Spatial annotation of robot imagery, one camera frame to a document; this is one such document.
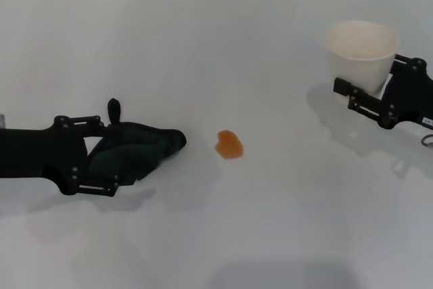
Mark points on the white paper cup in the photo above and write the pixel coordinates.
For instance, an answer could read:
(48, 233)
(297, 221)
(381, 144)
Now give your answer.
(358, 65)

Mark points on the orange-brown liquid stain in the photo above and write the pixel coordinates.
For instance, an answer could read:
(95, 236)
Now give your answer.
(230, 145)

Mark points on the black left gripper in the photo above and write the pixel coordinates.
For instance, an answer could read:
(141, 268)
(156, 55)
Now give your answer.
(34, 153)

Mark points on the dark blue rag with loop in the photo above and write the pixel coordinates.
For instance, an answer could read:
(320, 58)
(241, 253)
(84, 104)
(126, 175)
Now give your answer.
(135, 150)

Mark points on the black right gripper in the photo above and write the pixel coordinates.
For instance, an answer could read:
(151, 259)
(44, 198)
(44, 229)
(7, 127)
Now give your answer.
(412, 99)

